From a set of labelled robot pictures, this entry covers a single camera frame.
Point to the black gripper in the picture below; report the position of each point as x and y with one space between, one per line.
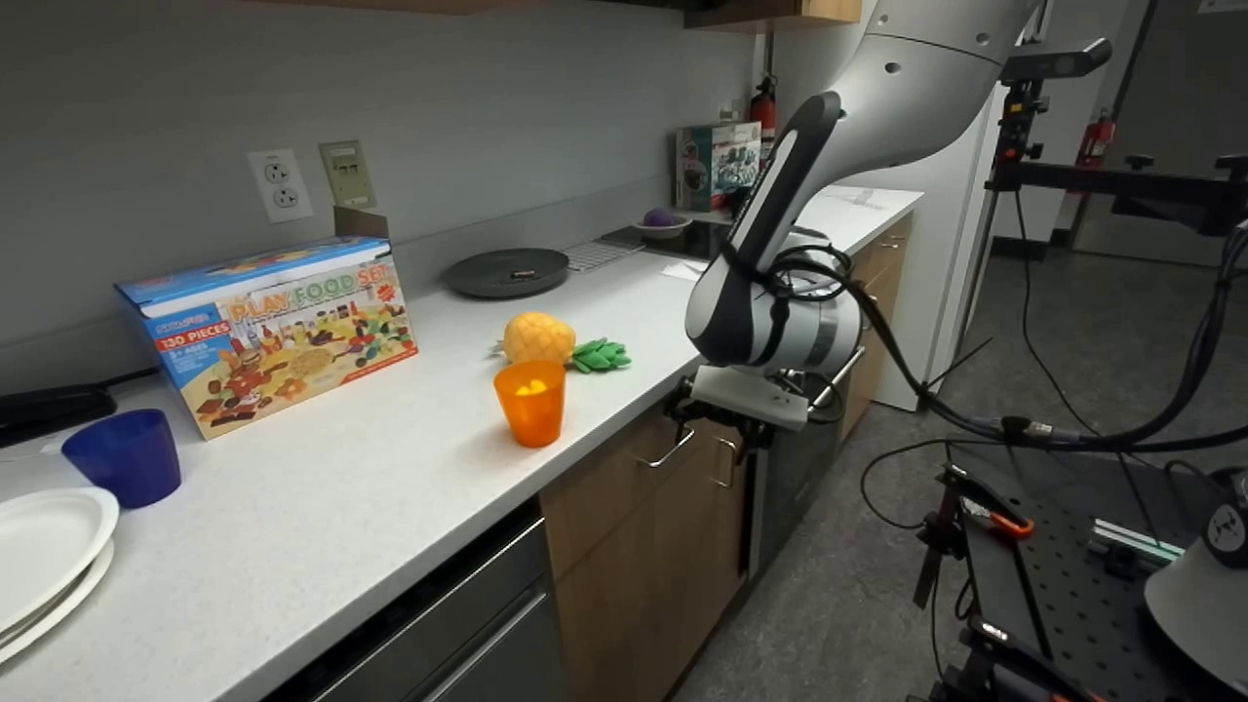
680 408

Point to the wooden drawer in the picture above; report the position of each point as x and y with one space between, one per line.
660 470

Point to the plush pineapple toy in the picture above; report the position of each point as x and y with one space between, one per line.
551 336

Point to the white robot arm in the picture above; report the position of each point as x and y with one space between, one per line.
776 302

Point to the orange plastic cup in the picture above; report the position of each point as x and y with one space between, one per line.
531 398

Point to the dark round tray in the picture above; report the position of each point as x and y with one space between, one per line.
509 276

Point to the black dishwasher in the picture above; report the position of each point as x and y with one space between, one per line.
475 631

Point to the wooden upper cabinet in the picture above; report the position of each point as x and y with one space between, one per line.
751 14

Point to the colourful play food box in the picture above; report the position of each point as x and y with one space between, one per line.
265 335

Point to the blue plastic cup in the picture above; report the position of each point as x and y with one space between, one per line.
127 456

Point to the stack of white plates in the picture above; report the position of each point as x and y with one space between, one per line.
53 557

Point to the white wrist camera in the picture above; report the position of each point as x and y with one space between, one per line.
751 396

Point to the beige wall switch plate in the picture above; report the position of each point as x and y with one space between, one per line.
347 172

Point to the white wall outlet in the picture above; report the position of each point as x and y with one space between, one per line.
282 185

